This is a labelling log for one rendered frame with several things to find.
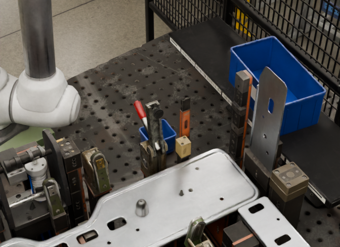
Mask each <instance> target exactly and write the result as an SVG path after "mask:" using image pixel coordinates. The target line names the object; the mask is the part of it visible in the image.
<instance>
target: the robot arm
mask: <svg viewBox="0 0 340 247"><path fill-rule="evenodd" d="M18 8H19V17H20V26H21V36H22V46H23V55H24V64H25V70H24V71H23V72H22V73H21V74H20V76H19V78H16V77H14V76H12V75H10V74H8V73H7V72H6V71H5V70H4V69H3V68H1V67H0V146H1V145H3V144H4V143H6V142H7V141H9V140H10V139H12V138H13V137H14V136H16V135H17V134H19V133H20V132H22V131H25V130H27V129H29V126H33V127H41V128H58V127H63V126H67V125H69V124H71V123H72V122H74V121H75V120H76V119H77V116H78V113H79V109H80V96H79V94H78V91H77V90H76V89H75V88H74V87H73V86H70V85H68V83H67V81H66V79H65V77H64V74H63V72H62V71H61V70H60V69H58V68H57V67H56V63H55V49H54V35H53V21H52V1H51V0H18Z"/></svg>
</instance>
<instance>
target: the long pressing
mask: <svg viewBox="0 0 340 247"><path fill-rule="evenodd" d="M196 168H199V170H196ZM190 188H192V190H193V191H192V192H189V189H190ZM181 190H182V191H183V194H184V195H183V196H180V191H181ZM259 196H260V192H259V189H258V188H257V187H256V186H255V184H254V183H253V182H252V181H251V180H250V178H249V177H248V176H247V175H246V174H245V173H244V172H243V170H242V169H241V168H240V167H239V166H238V165H237V164H236V162H235V161H234V160H233V159H232V158H231V157H230V155H229V154H227V153H226V152H225V151H223V150H221V149H212V150H210V151H207V152H205V153H202V154H200V155H198V156H195V157H193V158H191V159H188V160H186V161H184V162H181V163H179V164H177V165H174V166H172V167H170V168H167V169H165V170H163V171H160V172H158V173H156V174H153V175H151V176H149V177H146V178H144V179H141V180H139V181H137V182H134V183H132V184H130V185H127V186H125V187H122V188H120V189H117V190H115V191H113V192H110V193H108V194H106V195H104V196H102V197H101V198H100V199H99V200H98V201H97V204H96V206H95V208H94V210H93V213H92V215H91V217H90V219H89V220H88V221H87V222H85V223H83V224H81V225H79V226H76V227H74V228H72V229H70V230H67V231H65V232H63V233H60V234H58V235H56V236H54V237H51V238H49V239H47V240H42V241H37V240H32V239H28V238H24V237H14V238H11V239H8V240H6V241H4V242H1V243H0V247H55V246H58V245H60V244H62V243H65V244H67V246H68V247H163V246H165V245H167V244H169V243H171V242H173V241H175V240H178V239H180V238H182V237H184V236H186V234H187V231H188V227H189V224H190V222H191V220H193V219H194V218H196V217H199V216H202V218H203V219H204V221H205V223H206V225H205V226H207V225H209V224H211V223H213V222H216V221H218V220H220V219H222V218H224V217H226V216H228V215H230V214H232V213H234V212H237V211H238V209H239V208H240V207H242V206H244V205H246V204H248V203H250V202H252V201H255V200H257V199H259ZM220 198H223V200H220ZM139 199H144V200H145V201H146V203H147V206H148V214H147V215H146V216H144V217H139V216H138V215H137V214H136V203H137V201H138V200H139ZM118 218H124V219H125V221H126V224H125V225H124V226H122V227H119V228H117V229H115V230H110V229H109V228H108V226H107V224H108V223H109V222H112V221H114V220H116V219H118ZM136 229H139V231H136ZM91 230H95V231H96V233H97V235H98V237H97V238H95V239H93V240H90V241H88V242H86V243H84V244H79V243H78V241H77V237H78V236H80V235H82V234H85V233H87V232H89V231H91ZM109 241H110V242H111V244H108V243H107V242H109Z"/></svg>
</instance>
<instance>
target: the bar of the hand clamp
mask: <svg viewBox="0 0 340 247"><path fill-rule="evenodd" d="M145 108H146V117H147V126H148V134H149V143H150V146H151V147H152V149H153V152H154V157H155V156H156V150H155V142H156V141H158V144H159V145H160V146H161V149H160V151H161V152H162V153H165V151H164V141H163V131H162V121H161V117H162V116H163V110H162V109H160V104H159V103H158V101H156V100H155V101H152V102H148V103H147V104H145Z"/></svg>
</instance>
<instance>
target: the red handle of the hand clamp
mask: <svg viewBox="0 0 340 247"><path fill-rule="evenodd" d="M134 107H135V109H136V111H137V114H138V116H139V118H140V120H141V121H142V123H143V125H144V127H145V130H146V132H147V134H148V126H147V117H146V113H145V111H144V108H143V106H142V104H141V102H140V101H138V100H137V101H135V102H134ZM148 136H149V134H148ZM160 149H161V146H160V145H159V144H158V141H156V142H155V150H156V151H159V150H160Z"/></svg>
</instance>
